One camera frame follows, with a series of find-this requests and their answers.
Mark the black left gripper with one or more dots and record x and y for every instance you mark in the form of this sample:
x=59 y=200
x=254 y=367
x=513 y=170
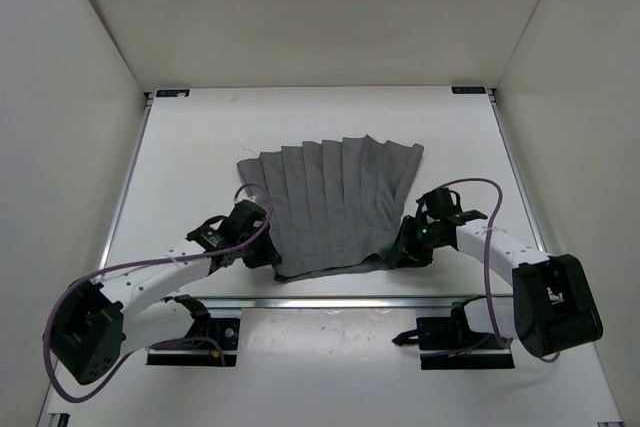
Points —
x=269 y=253

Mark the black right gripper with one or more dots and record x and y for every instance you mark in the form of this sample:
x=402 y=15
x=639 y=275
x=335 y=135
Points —
x=410 y=257

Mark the grey pleated skirt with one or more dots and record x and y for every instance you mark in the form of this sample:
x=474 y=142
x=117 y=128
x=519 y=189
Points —
x=337 y=204

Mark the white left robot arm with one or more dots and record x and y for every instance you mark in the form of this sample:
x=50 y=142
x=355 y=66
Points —
x=104 y=317

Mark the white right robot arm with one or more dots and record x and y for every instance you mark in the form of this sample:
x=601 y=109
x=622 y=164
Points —
x=551 y=309

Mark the right corner label sticker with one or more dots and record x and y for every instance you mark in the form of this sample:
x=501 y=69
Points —
x=468 y=90

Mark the corner label sticker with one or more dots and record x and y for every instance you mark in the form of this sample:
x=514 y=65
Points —
x=468 y=90
x=172 y=93

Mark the left corner label sticker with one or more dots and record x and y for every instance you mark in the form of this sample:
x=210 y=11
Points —
x=172 y=93

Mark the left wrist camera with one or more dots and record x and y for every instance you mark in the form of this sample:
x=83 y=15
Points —
x=246 y=217

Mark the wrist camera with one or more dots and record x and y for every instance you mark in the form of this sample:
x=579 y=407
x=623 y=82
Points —
x=246 y=217
x=439 y=203

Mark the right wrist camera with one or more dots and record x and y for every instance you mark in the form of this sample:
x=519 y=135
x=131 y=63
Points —
x=439 y=203

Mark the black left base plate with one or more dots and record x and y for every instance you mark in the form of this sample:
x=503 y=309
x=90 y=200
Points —
x=211 y=341

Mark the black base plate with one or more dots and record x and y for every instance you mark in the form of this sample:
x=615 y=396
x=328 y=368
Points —
x=448 y=343
x=211 y=341

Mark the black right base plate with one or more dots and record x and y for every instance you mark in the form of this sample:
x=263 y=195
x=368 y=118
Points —
x=448 y=343

